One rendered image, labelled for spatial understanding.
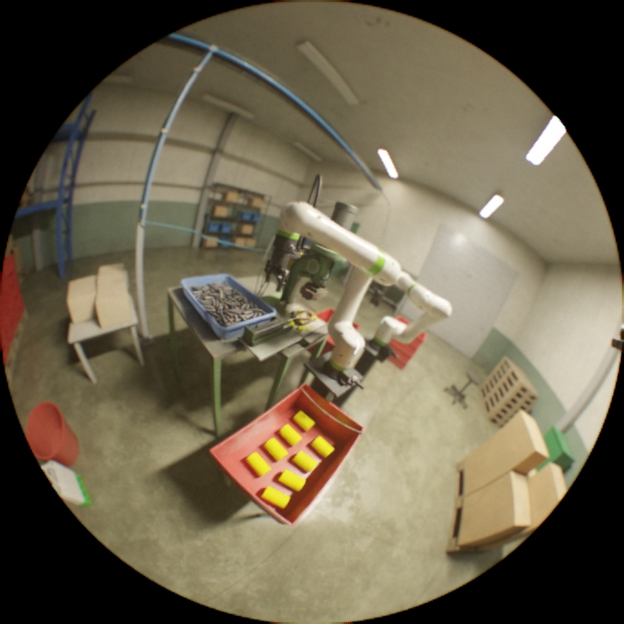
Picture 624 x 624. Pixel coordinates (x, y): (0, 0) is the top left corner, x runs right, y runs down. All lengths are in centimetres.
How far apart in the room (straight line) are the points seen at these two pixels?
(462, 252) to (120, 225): 927
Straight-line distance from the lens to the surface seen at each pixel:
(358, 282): 96
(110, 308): 179
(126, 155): 576
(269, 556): 165
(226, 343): 98
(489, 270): 667
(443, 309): 120
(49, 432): 227
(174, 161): 588
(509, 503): 223
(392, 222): 662
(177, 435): 176
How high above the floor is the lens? 160
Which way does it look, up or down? 26 degrees down
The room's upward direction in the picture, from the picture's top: 21 degrees clockwise
